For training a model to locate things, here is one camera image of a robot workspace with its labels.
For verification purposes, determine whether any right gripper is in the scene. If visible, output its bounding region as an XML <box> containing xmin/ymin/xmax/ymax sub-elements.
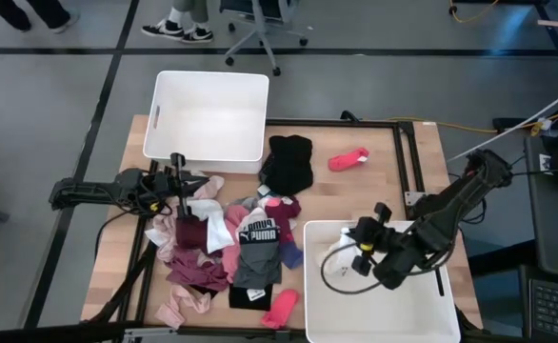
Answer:
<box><xmin>350</xmin><ymin>201</ymin><xmax>397</xmax><ymax>278</ymax></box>

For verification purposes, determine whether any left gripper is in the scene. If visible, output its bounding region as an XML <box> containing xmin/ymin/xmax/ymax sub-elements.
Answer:
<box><xmin>157</xmin><ymin>151</ymin><xmax>192</xmax><ymax>222</ymax></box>

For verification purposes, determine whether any white garment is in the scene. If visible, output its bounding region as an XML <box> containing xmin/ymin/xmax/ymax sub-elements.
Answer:
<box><xmin>316</xmin><ymin>227</ymin><xmax>362</xmax><ymax>280</ymax></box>
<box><xmin>188</xmin><ymin>198</ymin><xmax>235</xmax><ymax>253</ymax></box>

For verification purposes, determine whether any light pink garment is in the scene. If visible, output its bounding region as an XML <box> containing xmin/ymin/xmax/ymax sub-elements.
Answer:
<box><xmin>144</xmin><ymin>174</ymin><xmax>226</xmax><ymax>263</ymax></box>

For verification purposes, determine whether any salmon pink garment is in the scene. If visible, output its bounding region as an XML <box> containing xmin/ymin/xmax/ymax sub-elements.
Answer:
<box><xmin>221</xmin><ymin>204</ymin><xmax>251</xmax><ymax>285</ymax></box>

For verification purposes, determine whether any purple sock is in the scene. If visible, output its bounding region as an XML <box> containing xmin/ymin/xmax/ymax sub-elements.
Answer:
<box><xmin>278</xmin><ymin>240</ymin><xmax>305</xmax><ymax>271</ymax></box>

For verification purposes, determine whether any coral sock with white tag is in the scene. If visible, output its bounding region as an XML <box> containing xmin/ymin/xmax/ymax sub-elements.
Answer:
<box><xmin>328</xmin><ymin>146</ymin><xmax>370</xmax><ymax>172</ymax></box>

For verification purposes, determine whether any mauve garment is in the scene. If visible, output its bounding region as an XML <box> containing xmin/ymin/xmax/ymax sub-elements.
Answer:
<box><xmin>166</xmin><ymin>247</ymin><xmax>230</xmax><ymax>293</ymax></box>

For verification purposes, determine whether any maroon sock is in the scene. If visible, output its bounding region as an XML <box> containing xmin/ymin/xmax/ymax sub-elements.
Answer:
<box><xmin>264</xmin><ymin>195</ymin><xmax>303</xmax><ymax>244</ymax></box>

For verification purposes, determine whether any black garment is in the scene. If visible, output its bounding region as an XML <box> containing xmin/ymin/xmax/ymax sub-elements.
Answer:
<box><xmin>258</xmin><ymin>134</ymin><xmax>314</xmax><ymax>196</ymax></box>

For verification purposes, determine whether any grey Puma underwear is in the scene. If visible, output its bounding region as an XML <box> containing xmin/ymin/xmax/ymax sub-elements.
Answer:
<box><xmin>233</xmin><ymin>230</ymin><xmax>283</xmax><ymax>290</ymax></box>

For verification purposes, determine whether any black underwear with white tag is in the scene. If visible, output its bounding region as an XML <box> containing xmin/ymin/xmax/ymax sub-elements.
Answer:
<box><xmin>229</xmin><ymin>283</ymin><xmax>274</xmax><ymax>312</ymax></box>

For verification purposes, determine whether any silver mounting plate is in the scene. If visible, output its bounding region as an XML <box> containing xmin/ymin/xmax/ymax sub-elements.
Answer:
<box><xmin>404</xmin><ymin>190</ymin><xmax>427</xmax><ymax>207</ymax></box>

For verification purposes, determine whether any white plastic bin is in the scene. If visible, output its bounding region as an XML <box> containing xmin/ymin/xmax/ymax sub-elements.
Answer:
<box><xmin>142</xmin><ymin>70</ymin><xmax>270</xmax><ymax>175</ymax></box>
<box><xmin>302</xmin><ymin>218</ymin><xmax>462</xmax><ymax>343</ymax></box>

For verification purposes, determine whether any light pink sock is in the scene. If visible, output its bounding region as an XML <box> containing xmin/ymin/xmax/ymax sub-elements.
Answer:
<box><xmin>153</xmin><ymin>284</ymin><xmax>212</xmax><ymax>331</ymax></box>

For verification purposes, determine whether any person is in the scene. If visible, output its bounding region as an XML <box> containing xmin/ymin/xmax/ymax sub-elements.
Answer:
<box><xmin>140</xmin><ymin>0</ymin><xmax>215</xmax><ymax>45</ymax></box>
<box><xmin>0</xmin><ymin>0</ymin><xmax>81</xmax><ymax>35</ymax></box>

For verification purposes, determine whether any grey office chair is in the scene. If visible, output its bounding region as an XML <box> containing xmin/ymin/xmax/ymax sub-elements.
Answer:
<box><xmin>219</xmin><ymin>0</ymin><xmax>309</xmax><ymax>77</ymax></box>

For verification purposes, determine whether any black power strip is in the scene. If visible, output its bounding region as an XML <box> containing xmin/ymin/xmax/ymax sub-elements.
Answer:
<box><xmin>491</xmin><ymin>116</ymin><xmax>558</xmax><ymax>135</ymax></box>

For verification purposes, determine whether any black laptop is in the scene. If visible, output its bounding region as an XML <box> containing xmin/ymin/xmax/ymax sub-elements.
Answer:
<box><xmin>519</xmin><ymin>264</ymin><xmax>558</xmax><ymax>343</ymax></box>

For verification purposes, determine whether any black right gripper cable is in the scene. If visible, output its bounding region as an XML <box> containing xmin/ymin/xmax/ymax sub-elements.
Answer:
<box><xmin>320</xmin><ymin>240</ymin><xmax>451</xmax><ymax>295</ymax></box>

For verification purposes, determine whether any dark looped cable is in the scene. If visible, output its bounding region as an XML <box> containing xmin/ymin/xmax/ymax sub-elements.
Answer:
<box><xmin>462</xmin><ymin>197</ymin><xmax>488</xmax><ymax>225</ymax></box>

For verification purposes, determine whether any yellow cable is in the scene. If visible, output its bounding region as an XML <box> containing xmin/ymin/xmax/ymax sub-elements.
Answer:
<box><xmin>448</xmin><ymin>0</ymin><xmax>500</xmax><ymax>25</ymax></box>
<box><xmin>386</xmin><ymin>103</ymin><xmax>558</xmax><ymax>135</ymax></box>

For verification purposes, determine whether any silver metal bracket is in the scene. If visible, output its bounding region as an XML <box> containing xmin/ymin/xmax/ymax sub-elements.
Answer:
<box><xmin>121</xmin><ymin>327</ymin><xmax>175</xmax><ymax>343</ymax></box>

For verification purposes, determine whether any white cable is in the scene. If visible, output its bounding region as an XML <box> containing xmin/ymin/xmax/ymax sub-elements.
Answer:
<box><xmin>445</xmin><ymin>78</ymin><xmax>558</xmax><ymax>164</ymax></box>

